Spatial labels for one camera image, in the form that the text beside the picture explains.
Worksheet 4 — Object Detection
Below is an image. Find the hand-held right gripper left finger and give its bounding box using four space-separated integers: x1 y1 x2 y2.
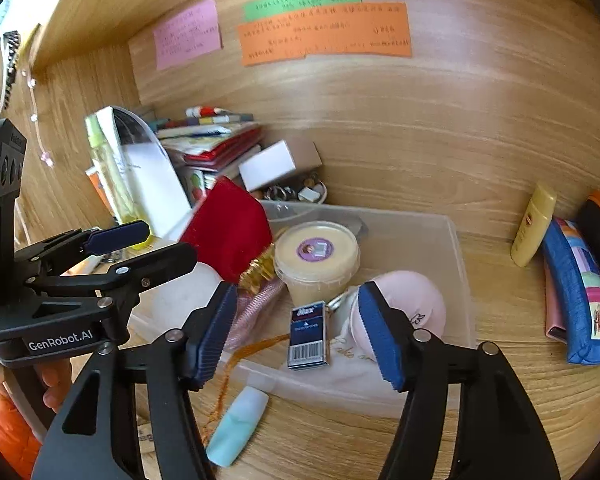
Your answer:
30 281 239 480

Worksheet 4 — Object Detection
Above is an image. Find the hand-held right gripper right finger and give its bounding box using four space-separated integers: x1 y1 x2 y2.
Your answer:
357 282 562 480

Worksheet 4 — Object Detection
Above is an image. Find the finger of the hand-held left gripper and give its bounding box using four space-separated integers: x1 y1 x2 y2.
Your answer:
14 220 151 277
26 242 199 333

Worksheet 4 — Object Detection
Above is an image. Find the white drawstring pouch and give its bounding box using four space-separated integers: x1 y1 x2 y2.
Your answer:
325 330 396 391

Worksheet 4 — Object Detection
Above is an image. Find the pink cord pouch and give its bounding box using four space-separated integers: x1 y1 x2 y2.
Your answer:
225 280 286 356

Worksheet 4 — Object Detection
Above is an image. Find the pink round case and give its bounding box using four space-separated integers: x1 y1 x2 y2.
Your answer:
350 270 447 351

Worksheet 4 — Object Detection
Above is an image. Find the blue staple box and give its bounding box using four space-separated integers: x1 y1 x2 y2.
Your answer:
286 301 331 371

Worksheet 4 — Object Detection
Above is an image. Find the red velvet pouch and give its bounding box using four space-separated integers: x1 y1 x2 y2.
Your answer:
179 176 276 287

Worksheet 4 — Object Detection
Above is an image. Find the clear plastic storage box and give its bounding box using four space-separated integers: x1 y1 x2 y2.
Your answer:
130 200 476 418

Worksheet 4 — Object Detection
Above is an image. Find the cream jar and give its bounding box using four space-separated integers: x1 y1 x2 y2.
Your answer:
274 221 361 306

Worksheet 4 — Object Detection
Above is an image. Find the person's left forearm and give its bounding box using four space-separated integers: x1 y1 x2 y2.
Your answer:
0 382 43 478

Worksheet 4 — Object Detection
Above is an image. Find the wooden desktop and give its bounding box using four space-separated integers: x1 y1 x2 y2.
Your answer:
130 225 600 480

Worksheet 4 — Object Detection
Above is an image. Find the person's left hand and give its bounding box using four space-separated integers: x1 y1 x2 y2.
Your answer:
0 357 74 413

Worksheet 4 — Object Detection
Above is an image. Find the white rounded object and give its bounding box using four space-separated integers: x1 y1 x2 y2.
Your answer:
150 265 221 331

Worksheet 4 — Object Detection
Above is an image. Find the orange tube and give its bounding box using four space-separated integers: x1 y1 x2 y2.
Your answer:
86 167 118 221

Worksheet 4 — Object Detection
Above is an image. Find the yellow spray bottle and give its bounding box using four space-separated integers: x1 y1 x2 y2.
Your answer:
85 115 151 251

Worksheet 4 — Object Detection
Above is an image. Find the light blue small tube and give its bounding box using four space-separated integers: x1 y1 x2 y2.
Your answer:
206 387 270 466

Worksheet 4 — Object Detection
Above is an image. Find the stack of books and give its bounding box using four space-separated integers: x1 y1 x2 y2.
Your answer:
157 105 263 181

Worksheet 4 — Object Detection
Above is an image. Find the small white box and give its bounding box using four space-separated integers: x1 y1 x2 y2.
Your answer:
238 140 296 192

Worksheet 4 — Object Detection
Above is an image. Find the black studded headband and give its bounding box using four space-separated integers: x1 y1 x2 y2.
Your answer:
0 30 21 111

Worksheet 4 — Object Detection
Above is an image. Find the small cardboard box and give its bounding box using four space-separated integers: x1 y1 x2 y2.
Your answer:
280 137 323 176

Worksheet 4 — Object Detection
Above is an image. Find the yellow tube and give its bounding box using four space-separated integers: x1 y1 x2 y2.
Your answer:
511 182 557 267

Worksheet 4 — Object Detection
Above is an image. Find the blue patchwork pencil case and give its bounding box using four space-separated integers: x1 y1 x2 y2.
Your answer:
542 217 600 365

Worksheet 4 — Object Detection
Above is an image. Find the pink sticky note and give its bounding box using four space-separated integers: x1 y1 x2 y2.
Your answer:
153 0 223 71

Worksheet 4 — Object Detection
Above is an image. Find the orange sticky note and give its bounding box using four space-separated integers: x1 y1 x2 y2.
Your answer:
237 2 413 67

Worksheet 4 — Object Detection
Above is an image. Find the green sticky note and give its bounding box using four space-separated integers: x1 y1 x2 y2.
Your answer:
242 0 363 22

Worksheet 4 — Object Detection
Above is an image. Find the thin cable with pink beads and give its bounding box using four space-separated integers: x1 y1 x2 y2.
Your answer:
22 67 54 168

